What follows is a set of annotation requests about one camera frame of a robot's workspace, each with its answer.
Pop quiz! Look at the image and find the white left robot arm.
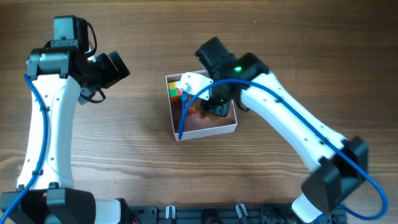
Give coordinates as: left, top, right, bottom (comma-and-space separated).
1, 16, 137, 223

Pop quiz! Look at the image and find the brown plush toy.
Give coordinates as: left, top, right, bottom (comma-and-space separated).
199, 111, 224, 122

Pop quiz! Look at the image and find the multicolour puzzle cube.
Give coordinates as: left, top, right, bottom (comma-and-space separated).
168, 81, 183, 103

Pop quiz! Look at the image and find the red toy fire truck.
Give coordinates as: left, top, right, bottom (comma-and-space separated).
180, 93, 202, 114

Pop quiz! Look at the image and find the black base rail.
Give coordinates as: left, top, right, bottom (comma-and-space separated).
124, 202, 347, 224

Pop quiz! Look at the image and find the white box with pink interior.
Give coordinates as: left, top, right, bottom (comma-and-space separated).
165, 73, 238, 141

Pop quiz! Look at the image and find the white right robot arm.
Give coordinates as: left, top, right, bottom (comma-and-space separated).
195, 37, 368, 223

